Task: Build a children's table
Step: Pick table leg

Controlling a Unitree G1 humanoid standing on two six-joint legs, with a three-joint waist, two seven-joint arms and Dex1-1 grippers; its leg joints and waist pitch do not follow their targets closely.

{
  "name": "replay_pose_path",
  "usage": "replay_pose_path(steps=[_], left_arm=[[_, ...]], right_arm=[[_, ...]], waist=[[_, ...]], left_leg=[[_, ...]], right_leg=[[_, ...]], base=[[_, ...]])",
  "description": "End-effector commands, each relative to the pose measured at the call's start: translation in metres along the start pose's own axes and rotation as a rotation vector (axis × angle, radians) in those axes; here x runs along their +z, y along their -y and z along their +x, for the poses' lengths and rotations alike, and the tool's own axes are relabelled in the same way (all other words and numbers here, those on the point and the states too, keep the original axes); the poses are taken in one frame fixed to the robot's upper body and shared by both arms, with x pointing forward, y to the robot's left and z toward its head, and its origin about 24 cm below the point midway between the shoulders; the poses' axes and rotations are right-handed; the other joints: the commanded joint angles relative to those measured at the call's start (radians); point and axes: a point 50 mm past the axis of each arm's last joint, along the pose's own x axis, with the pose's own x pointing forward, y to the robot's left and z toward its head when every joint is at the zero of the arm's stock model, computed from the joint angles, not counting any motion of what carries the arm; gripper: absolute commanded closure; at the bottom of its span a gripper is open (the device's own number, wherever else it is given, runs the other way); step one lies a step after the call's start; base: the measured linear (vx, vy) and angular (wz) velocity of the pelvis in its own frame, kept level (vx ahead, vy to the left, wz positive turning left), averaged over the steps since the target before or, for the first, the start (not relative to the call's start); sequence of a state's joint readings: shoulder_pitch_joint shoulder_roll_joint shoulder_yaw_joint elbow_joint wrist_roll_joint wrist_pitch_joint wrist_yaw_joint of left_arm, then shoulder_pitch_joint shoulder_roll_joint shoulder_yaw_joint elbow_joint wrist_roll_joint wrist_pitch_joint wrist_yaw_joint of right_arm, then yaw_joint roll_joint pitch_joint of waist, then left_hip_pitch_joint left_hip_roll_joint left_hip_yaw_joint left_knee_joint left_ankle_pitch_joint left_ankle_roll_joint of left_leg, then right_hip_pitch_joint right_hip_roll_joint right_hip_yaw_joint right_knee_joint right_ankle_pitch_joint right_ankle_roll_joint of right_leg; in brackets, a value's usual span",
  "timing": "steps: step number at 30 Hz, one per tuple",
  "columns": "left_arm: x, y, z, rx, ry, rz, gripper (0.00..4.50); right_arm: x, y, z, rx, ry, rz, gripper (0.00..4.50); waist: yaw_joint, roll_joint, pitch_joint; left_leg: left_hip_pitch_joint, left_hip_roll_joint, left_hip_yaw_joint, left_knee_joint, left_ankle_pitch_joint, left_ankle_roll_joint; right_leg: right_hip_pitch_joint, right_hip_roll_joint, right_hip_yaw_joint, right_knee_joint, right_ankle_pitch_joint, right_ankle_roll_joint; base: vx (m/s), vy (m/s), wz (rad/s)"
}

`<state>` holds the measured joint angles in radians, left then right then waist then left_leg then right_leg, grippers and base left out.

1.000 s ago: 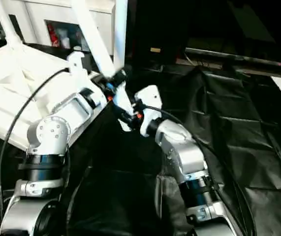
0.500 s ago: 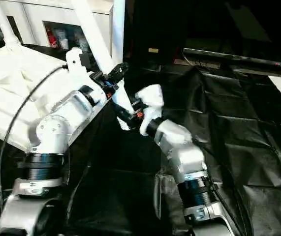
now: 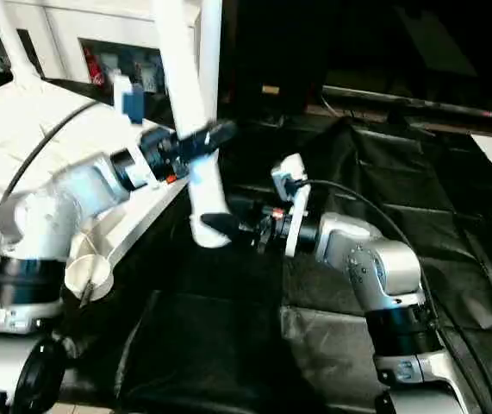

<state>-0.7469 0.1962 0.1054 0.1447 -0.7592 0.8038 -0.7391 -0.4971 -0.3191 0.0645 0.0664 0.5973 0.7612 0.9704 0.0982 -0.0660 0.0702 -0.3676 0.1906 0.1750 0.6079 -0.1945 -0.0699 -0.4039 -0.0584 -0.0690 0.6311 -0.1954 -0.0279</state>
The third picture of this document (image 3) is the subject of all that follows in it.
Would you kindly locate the white plastic table leg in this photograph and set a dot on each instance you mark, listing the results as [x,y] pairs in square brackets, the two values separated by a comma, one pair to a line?
[13,39]
[211,52]
[185,86]

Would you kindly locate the white plastic table top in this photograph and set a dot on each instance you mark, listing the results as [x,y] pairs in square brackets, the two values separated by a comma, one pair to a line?
[21,121]

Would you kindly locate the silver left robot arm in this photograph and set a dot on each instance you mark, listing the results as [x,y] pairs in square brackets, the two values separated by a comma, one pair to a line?
[56,207]

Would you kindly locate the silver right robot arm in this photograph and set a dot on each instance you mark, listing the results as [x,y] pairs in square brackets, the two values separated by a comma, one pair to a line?
[379,267]

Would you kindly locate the black speaker with gold label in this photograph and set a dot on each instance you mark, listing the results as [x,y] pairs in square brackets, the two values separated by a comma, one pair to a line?
[271,43]

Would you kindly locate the black mat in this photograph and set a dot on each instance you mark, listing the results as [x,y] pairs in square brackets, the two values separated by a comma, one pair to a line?
[400,194]

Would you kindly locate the white glass-door cabinet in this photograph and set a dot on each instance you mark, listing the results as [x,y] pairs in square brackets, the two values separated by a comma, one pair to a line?
[99,21]

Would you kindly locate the dark low bench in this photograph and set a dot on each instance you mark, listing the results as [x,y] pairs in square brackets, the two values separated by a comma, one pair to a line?
[400,101]

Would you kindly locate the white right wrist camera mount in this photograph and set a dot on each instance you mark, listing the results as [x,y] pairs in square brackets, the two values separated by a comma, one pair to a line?
[295,168]

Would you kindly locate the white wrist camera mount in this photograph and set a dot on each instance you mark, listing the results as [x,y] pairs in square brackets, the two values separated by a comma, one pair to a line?
[295,168]
[121,92]

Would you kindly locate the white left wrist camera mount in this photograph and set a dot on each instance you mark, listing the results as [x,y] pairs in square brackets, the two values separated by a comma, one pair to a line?
[121,92]

